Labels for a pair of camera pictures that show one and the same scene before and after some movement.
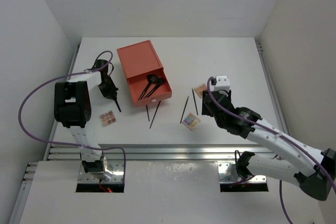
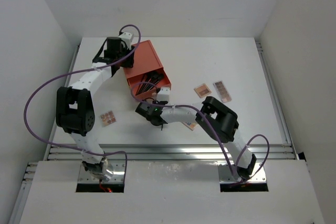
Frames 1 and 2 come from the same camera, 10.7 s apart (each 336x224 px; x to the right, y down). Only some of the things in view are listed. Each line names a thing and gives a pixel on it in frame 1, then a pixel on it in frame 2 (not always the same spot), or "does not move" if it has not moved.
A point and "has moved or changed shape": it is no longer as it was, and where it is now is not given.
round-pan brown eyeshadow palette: [107, 118] does not move
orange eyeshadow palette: [199, 89] does not move
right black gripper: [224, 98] to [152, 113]
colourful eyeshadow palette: [191, 121] does not move
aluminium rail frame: [137, 152] does not move
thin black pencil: [147, 113] has moved or changed shape
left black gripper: [111, 93] to [128, 62]
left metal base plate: [116, 166] does not move
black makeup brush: [117, 105] to [153, 77]
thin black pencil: [155, 114] has moved or changed shape
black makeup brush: [160, 81] to [154, 75]
